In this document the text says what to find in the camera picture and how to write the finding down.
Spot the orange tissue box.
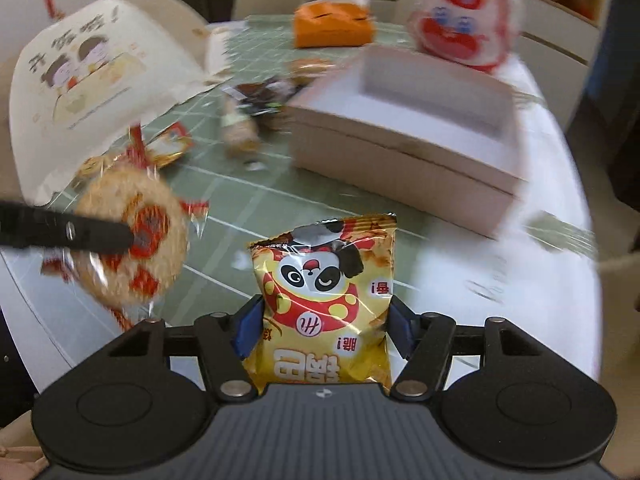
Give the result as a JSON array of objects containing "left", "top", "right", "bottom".
[{"left": 292, "top": 0, "right": 377, "bottom": 49}]

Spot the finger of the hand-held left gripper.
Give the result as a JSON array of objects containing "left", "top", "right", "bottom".
[{"left": 0, "top": 200, "right": 137, "bottom": 255}]

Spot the dark crumpled snack packet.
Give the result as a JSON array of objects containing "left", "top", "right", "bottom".
[{"left": 234, "top": 76, "right": 302, "bottom": 127}]

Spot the white sideboard cabinet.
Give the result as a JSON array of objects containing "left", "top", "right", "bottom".
[{"left": 517, "top": 0, "right": 618, "bottom": 63}]

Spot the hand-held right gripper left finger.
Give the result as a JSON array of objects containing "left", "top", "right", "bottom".
[{"left": 106, "top": 299, "right": 264, "bottom": 402}]

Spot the red gold snack packet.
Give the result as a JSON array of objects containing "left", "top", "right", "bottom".
[{"left": 144, "top": 122, "right": 194, "bottom": 167}]

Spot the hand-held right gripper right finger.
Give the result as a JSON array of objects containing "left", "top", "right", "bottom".
[{"left": 387, "top": 297, "right": 537, "bottom": 402}]

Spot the yellow panda snack bag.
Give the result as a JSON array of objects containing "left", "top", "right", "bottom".
[{"left": 247, "top": 212, "right": 399, "bottom": 392}]

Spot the white cardboard box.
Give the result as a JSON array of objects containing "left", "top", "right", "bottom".
[{"left": 285, "top": 44, "right": 529, "bottom": 241}]

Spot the round rice cracker packet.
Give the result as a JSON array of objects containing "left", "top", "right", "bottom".
[{"left": 42, "top": 159, "right": 211, "bottom": 332}]

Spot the red white crab print bag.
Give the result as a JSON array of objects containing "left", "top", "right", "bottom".
[{"left": 407, "top": 0, "right": 527, "bottom": 74}]

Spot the cream printed food cover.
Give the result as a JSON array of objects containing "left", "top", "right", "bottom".
[{"left": 10, "top": 0, "right": 237, "bottom": 207}]

